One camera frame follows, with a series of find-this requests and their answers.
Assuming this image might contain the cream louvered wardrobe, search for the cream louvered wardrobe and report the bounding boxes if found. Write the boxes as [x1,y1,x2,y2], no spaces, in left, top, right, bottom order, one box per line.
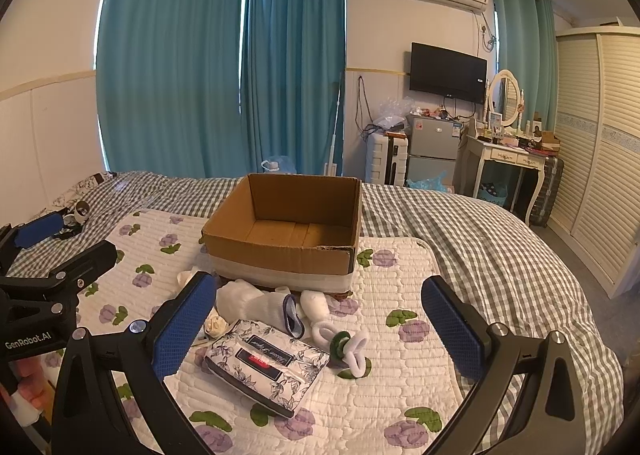
[549,26,639,298]

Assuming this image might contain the white sock blue band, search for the white sock blue band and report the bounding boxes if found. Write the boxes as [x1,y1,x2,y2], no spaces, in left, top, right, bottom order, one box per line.
[215,279,305,339]

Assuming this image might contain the silver mini fridge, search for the silver mini fridge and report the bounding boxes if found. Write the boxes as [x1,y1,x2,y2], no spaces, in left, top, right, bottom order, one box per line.
[407,115,461,185]

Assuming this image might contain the middle teal curtain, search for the middle teal curtain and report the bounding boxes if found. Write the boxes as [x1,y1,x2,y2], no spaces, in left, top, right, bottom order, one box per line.
[241,0,346,174]

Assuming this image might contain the cream knitted flower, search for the cream knitted flower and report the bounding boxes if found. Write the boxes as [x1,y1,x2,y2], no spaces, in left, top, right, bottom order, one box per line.
[203,314,229,339]

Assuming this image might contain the blue laundry basket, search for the blue laundry basket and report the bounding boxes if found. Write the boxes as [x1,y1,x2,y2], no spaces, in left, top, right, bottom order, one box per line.
[477,182,508,207]

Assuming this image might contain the left teal curtain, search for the left teal curtain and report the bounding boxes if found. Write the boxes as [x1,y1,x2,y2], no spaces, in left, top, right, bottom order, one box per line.
[96,0,247,178]

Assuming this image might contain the dark striped suitcase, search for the dark striped suitcase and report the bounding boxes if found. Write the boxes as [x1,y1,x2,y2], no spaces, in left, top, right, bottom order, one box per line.
[529,156,564,227]

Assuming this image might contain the white quilt purple flowers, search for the white quilt purple flowers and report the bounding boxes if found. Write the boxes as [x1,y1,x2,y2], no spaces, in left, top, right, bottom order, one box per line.
[29,209,467,455]

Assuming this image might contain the person's hand white glove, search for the person's hand white glove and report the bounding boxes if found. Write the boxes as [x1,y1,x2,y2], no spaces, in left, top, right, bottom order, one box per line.
[2,355,54,427]

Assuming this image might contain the floral tissue pouch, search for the floral tissue pouch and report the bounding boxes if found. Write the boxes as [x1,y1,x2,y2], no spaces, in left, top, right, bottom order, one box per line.
[203,319,330,419]

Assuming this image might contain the black white small gadget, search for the black white small gadget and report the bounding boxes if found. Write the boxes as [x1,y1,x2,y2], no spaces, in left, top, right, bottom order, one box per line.
[53,200,90,241]

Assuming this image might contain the right teal curtain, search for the right teal curtain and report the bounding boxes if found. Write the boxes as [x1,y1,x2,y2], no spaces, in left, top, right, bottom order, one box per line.
[494,0,558,130]

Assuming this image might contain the small white sock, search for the small white sock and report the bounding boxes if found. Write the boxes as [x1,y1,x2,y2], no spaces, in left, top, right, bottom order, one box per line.
[299,290,331,324]

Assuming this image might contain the teal curtain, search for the teal curtain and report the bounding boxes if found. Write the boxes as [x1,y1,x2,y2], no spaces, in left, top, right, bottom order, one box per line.
[96,0,247,178]
[494,0,558,130]
[241,0,346,174]

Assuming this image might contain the clear water jug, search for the clear water jug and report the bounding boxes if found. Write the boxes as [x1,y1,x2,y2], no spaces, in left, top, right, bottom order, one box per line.
[260,156,296,174]

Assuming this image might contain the blue plastic bag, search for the blue plastic bag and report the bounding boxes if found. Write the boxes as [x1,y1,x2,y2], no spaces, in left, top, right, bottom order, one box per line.
[406,172,454,194]

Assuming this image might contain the white dressing table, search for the white dressing table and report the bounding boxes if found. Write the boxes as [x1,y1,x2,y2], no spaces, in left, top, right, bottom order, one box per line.
[456,134,546,226]

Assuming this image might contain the white oval vanity mirror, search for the white oval vanity mirror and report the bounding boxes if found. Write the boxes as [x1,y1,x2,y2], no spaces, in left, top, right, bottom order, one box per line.
[483,69,525,128]

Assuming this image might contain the brown cardboard box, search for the brown cardboard box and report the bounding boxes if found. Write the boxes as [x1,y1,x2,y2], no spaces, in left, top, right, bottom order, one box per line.
[202,173,362,293]

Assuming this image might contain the white suitcase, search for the white suitcase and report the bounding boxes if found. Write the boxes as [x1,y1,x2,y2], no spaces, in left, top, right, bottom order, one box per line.
[364,132,409,186]

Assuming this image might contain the black wall television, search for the black wall television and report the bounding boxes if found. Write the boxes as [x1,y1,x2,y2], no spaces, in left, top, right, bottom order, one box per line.
[409,42,487,104]

